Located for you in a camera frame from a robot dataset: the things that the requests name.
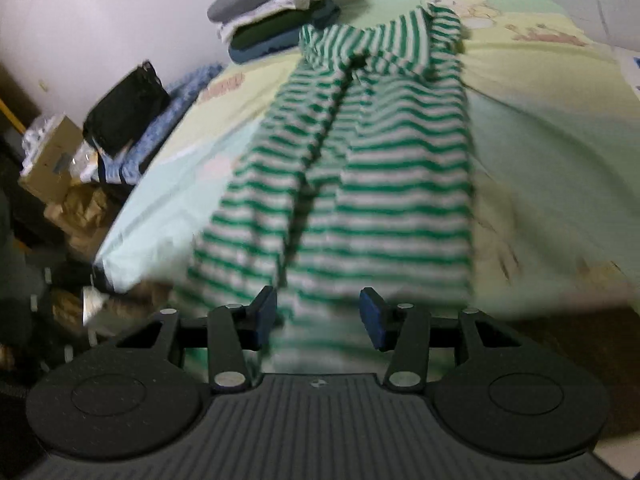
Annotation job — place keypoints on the black bag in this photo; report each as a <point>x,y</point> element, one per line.
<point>124,113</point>

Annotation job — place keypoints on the cardboard box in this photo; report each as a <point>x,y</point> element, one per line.
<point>49,145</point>

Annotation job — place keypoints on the blue folded garment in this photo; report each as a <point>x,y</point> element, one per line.
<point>276,44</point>

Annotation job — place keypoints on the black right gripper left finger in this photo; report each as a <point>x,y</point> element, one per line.
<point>148,386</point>

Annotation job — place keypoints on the green white striped shirt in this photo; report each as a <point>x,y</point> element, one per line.
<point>358,175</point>

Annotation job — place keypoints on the dark green folded garment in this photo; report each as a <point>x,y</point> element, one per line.
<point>286,21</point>

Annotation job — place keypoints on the blue patterned cloth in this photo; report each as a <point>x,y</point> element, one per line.
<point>129,166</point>

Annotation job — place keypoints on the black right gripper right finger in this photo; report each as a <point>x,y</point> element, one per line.
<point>491,387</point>

